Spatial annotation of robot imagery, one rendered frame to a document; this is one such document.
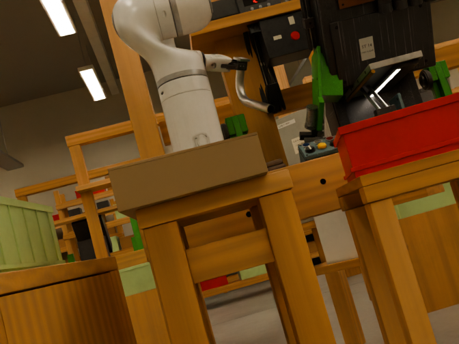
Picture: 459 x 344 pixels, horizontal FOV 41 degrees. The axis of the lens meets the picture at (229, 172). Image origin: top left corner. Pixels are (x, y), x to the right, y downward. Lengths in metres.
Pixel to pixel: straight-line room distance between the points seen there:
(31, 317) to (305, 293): 0.52
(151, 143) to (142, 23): 0.93
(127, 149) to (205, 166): 10.96
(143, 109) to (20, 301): 1.31
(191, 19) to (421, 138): 0.58
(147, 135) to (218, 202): 1.11
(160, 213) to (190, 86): 0.31
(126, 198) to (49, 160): 11.14
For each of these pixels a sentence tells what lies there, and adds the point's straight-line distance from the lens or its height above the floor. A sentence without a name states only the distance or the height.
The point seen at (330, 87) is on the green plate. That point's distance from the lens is 1.98.
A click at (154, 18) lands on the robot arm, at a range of 1.43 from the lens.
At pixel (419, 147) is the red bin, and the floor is 0.83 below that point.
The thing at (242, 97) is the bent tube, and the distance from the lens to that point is 2.17.
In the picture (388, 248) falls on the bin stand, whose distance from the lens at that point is 1.33.
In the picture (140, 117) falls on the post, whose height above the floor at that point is 1.29.
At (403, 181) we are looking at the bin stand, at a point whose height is 0.76.
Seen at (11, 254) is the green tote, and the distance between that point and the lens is 1.34.
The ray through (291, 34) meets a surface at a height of 1.42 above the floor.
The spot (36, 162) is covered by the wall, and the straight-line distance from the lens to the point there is 12.37.
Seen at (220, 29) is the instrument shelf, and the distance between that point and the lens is 2.27.
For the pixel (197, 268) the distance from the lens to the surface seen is 1.23.
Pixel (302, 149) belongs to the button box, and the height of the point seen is 0.94.
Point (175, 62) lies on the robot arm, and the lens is 1.38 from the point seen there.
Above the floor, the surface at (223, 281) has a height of 0.32.
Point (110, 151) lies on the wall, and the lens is 12.16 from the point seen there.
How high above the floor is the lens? 0.72
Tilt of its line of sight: 7 degrees up
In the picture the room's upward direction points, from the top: 16 degrees counter-clockwise
